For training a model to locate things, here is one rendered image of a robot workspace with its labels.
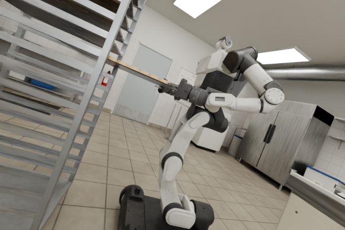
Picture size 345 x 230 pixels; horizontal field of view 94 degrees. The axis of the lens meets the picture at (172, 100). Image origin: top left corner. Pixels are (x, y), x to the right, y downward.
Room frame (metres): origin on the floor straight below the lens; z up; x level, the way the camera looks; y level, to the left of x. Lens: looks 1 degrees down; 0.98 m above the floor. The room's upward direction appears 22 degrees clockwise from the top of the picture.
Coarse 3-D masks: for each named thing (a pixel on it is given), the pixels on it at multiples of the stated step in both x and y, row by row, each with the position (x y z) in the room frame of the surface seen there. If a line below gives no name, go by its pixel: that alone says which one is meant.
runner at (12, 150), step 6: (0, 144) 0.68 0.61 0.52; (0, 150) 0.68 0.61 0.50; (6, 150) 0.69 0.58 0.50; (12, 150) 0.69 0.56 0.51; (18, 150) 0.70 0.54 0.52; (24, 150) 0.70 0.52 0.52; (24, 156) 0.71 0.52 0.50; (30, 156) 0.71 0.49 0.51; (36, 156) 0.72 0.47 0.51; (42, 156) 0.72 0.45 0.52; (48, 156) 0.73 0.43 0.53; (48, 162) 0.73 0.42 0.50; (54, 162) 0.73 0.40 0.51
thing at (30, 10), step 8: (8, 0) 0.80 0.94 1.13; (16, 0) 0.72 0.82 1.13; (24, 8) 0.84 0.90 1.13; (32, 8) 0.76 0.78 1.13; (40, 16) 0.89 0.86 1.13; (48, 16) 0.80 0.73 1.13; (56, 24) 0.92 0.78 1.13; (64, 24) 0.83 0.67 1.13; (72, 24) 0.75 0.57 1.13; (72, 32) 0.98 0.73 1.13; (80, 32) 0.88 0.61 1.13; (88, 32) 0.79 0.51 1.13; (88, 40) 1.03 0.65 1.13; (96, 40) 0.92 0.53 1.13; (104, 40) 0.82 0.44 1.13; (112, 48) 0.97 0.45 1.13
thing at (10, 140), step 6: (0, 138) 1.03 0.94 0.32; (6, 138) 1.04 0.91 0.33; (12, 138) 1.05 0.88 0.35; (12, 144) 1.03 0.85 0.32; (18, 144) 1.05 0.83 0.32; (24, 144) 1.07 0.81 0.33; (30, 144) 1.07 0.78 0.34; (36, 150) 1.06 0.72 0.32; (42, 150) 1.09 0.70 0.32; (48, 150) 1.10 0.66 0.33; (54, 150) 1.11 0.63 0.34; (72, 156) 1.14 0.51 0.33; (78, 156) 1.14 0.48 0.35
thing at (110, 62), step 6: (78, 48) 0.81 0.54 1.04; (90, 54) 0.89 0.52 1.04; (108, 60) 0.77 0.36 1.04; (114, 66) 1.08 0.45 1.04; (120, 66) 0.86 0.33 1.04; (132, 72) 0.96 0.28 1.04; (138, 72) 0.79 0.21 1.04; (144, 78) 1.04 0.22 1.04; (150, 78) 0.82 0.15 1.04; (162, 84) 0.93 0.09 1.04; (168, 84) 0.93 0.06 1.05
